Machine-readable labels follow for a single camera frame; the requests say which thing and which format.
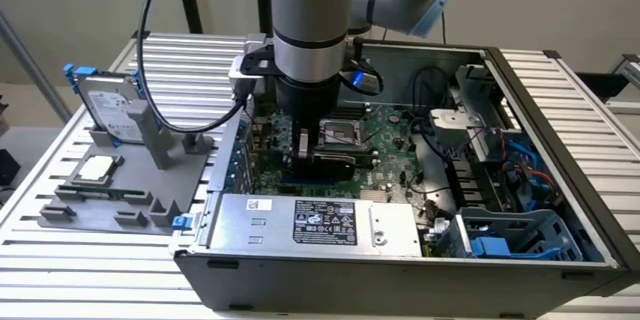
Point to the silver power supply unit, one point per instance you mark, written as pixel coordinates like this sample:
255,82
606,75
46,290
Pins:
310,224

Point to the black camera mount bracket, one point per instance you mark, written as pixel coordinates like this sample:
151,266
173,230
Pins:
258,61

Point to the CPU socket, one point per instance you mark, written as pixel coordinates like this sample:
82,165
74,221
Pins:
345,132

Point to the silver chipset heatsink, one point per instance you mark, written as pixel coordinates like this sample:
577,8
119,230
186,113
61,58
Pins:
375,195

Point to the silver CPU chip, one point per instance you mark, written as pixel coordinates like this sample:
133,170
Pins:
99,167

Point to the black graphics card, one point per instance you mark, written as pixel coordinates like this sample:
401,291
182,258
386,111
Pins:
325,170

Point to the green motherboard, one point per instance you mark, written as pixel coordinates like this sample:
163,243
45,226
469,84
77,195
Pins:
387,155

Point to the RAM slot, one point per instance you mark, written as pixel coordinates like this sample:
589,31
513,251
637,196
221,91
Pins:
350,159

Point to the blue-grey plastic disk bay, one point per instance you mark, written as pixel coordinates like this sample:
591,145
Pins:
510,234

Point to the metal drive cage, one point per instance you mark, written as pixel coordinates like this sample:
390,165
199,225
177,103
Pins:
475,117

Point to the black open PC case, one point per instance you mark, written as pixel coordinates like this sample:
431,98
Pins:
381,282

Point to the green RAM stick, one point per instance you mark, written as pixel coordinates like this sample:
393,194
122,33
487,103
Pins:
101,191

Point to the grey parts rack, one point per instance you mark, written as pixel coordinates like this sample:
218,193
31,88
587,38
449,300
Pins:
135,185

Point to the aluminium frame rail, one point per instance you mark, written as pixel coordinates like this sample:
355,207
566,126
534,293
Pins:
625,80

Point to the blue case latch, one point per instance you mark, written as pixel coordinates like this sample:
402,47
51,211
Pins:
181,222

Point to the aluminium frame post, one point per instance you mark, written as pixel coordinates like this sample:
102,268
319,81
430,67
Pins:
33,65

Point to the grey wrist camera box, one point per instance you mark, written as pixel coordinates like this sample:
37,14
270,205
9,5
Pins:
247,85

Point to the black box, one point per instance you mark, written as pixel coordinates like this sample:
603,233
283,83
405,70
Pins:
7,166

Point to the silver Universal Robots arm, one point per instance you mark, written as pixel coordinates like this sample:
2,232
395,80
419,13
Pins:
310,5

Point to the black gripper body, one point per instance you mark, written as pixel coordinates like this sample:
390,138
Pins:
307,99

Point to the hard disk with blue bracket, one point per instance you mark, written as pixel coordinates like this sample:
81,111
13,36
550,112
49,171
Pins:
113,110

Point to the coin cell battery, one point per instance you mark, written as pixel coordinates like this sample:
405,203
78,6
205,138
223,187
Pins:
395,118

